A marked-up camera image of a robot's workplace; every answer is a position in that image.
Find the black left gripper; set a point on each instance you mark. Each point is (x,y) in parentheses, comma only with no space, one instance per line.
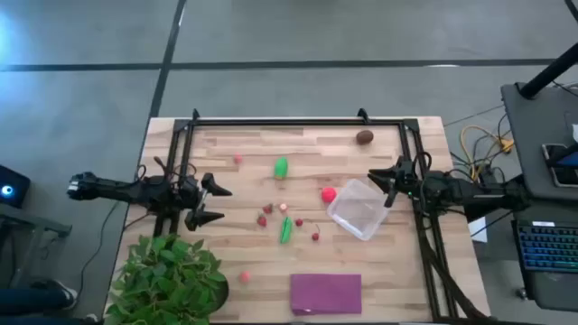
(192,194)

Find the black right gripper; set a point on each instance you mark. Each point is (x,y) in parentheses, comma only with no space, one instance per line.
(406,176)

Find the brown toy kiwi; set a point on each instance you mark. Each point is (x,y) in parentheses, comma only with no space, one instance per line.
(364,137)

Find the small pink toy ball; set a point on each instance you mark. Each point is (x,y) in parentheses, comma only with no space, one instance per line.
(237,159)

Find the red toy strawberry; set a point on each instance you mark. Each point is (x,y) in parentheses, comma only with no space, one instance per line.
(262,221)
(268,209)

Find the small pink white toy fruit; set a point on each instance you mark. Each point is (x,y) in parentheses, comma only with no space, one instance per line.
(283,208)

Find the green toy pea pod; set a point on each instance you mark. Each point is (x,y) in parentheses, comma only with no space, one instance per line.
(286,230)

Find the pink toy peach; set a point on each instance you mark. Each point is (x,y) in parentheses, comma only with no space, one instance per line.
(244,277)

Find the dark red toy cherry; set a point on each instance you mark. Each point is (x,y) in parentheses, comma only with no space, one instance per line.
(299,222)
(315,236)

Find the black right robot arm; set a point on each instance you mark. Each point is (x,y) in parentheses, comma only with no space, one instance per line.
(469,192)

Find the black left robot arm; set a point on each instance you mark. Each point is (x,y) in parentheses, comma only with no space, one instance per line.
(117,189)

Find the clear plastic tupperware container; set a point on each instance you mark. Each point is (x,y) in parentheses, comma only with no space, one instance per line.
(357,212)

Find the potted green plant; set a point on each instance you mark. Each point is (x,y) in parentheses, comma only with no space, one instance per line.
(167,280)

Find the white paper sheet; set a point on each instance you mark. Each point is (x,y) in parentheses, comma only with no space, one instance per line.
(478,230)

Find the purple folded cloth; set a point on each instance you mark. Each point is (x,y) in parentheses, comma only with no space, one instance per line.
(325,293)

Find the grey desk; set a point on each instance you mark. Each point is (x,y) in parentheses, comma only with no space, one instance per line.
(533,135)

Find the grey metal stand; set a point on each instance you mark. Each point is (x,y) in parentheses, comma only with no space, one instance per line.
(40,223)

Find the keyboard with lit keys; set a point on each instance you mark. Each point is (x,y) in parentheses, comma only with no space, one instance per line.
(546,246)

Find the smartphone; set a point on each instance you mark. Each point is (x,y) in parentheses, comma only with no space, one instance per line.
(564,178)

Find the black pole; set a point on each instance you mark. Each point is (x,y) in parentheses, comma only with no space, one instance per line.
(546,72)

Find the black device with blue light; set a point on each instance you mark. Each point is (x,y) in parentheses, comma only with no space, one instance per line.
(13,185)

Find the person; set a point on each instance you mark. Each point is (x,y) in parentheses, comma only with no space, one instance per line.
(31,298)

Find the black aluminium table frame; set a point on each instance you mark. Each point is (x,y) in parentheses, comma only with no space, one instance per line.
(293,122)

